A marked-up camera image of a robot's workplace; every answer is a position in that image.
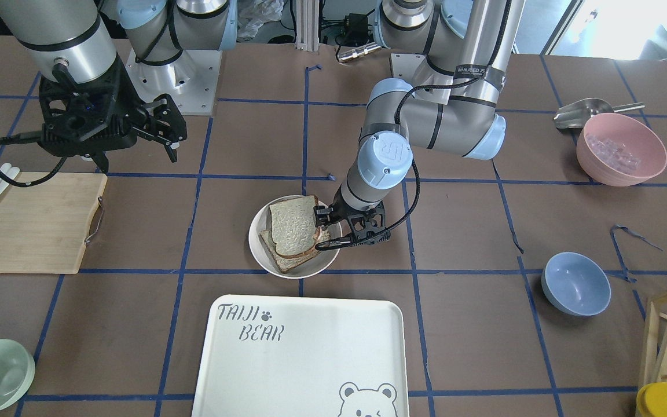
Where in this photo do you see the blue bowl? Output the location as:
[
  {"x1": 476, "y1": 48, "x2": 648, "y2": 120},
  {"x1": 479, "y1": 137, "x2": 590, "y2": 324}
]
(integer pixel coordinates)
[{"x1": 541, "y1": 253, "x2": 612, "y2": 317}]

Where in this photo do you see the wooden cutting board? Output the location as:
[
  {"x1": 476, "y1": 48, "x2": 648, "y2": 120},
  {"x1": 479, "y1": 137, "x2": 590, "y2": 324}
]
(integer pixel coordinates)
[{"x1": 0, "y1": 172, "x2": 108, "y2": 274}]

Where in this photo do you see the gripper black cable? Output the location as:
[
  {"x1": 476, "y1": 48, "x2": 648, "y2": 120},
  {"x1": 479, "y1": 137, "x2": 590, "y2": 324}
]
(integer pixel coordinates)
[
  {"x1": 0, "y1": 130, "x2": 71, "y2": 188},
  {"x1": 314, "y1": 0, "x2": 514, "y2": 252}
]

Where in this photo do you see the bread slice on plate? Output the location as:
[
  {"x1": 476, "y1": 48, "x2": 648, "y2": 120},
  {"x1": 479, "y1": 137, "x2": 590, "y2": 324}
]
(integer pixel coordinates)
[{"x1": 259, "y1": 229, "x2": 322, "y2": 274}]

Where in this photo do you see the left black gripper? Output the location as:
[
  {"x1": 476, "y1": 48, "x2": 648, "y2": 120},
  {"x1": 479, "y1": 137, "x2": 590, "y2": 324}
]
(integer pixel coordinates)
[{"x1": 313, "y1": 197, "x2": 387, "y2": 244}]

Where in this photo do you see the bread slice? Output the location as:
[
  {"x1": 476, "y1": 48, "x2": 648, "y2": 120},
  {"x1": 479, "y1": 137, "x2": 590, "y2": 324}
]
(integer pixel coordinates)
[
  {"x1": 259, "y1": 229, "x2": 322, "y2": 274},
  {"x1": 269, "y1": 195, "x2": 320, "y2": 259}
]

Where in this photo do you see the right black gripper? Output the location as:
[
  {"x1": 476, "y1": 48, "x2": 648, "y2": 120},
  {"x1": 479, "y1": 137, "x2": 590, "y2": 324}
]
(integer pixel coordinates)
[{"x1": 39, "y1": 56, "x2": 188, "y2": 173}]

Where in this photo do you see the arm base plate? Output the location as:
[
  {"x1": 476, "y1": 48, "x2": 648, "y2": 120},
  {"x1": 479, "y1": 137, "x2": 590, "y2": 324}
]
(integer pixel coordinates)
[
  {"x1": 390, "y1": 53, "x2": 433, "y2": 85},
  {"x1": 126, "y1": 50, "x2": 223, "y2": 116}
]

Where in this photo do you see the metal scoop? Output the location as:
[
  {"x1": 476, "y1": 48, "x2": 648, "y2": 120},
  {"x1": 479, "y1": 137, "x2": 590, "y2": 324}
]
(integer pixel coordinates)
[{"x1": 553, "y1": 98, "x2": 646, "y2": 130}]

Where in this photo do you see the pink bowl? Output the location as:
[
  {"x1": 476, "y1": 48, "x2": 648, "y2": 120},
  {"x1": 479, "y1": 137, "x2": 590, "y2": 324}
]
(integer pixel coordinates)
[{"x1": 576, "y1": 113, "x2": 667, "y2": 186}]

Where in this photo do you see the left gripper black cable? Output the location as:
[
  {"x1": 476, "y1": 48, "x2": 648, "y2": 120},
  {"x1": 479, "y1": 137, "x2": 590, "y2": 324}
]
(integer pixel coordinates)
[{"x1": 314, "y1": 0, "x2": 514, "y2": 252}]

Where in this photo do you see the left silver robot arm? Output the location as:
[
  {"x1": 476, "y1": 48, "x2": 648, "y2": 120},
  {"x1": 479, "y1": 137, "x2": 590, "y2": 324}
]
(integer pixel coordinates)
[{"x1": 315, "y1": 1, "x2": 525, "y2": 251}]

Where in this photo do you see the yellow cup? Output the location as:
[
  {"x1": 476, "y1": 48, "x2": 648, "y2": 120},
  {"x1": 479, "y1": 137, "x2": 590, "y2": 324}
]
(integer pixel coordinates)
[{"x1": 635, "y1": 382, "x2": 667, "y2": 416}]

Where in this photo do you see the cream bear tray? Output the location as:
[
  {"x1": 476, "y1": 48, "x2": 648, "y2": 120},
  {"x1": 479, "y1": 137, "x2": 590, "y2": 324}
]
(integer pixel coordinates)
[{"x1": 192, "y1": 295, "x2": 409, "y2": 416}]

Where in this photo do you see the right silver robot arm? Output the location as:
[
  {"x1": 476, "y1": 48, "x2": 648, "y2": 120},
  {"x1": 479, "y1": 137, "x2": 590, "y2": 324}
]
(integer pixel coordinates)
[{"x1": 0, "y1": 1, "x2": 238, "y2": 175}]

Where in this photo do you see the cream round plate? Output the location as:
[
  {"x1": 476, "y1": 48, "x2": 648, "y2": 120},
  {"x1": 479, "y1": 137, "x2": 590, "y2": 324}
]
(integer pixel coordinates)
[{"x1": 248, "y1": 195, "x2": 339, "y2": 279}]

